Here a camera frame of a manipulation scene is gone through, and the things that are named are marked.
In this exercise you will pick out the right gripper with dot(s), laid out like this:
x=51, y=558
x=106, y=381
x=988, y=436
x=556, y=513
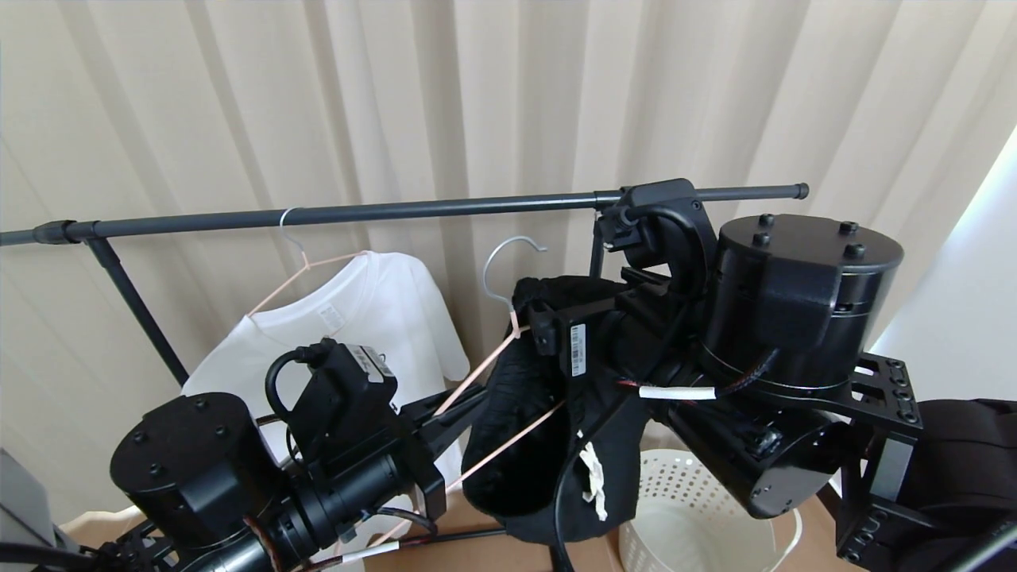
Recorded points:
x=636, y=334

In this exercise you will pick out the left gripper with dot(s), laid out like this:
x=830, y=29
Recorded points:
x=365, y=492

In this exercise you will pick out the black garment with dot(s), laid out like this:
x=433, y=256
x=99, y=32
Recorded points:
x=516, y=445

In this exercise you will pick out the pink clothes hanger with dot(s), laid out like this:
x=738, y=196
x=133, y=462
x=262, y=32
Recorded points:
x=477, y=373
x=282, y=287

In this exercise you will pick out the white garment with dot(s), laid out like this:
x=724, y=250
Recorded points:
x=373, y=318

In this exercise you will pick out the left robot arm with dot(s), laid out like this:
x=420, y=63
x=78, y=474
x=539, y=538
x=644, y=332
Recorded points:
x=191, y=461

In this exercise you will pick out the white laundry basket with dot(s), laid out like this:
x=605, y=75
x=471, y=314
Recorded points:
x=691, y=524

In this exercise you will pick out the black clothes rack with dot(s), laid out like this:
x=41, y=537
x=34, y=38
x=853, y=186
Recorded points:
x=397, y=210

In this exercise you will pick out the beige curtain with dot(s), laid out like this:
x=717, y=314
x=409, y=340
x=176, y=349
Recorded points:
x=397, y=95

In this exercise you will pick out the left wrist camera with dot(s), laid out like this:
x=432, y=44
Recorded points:
x=342, y=405

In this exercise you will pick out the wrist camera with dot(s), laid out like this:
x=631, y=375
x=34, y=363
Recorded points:
x=342, y=405
x=659, y=206

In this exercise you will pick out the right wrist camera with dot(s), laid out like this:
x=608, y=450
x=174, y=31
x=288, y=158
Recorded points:
x=659, y=206

